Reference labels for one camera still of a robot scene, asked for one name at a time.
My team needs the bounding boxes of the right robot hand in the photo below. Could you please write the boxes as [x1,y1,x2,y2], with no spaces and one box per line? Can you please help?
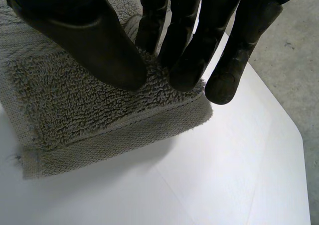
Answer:
[6,0,308,106]

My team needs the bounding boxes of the grey towel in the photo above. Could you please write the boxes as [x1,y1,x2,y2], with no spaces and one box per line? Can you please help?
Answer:
[0,0,214,180]

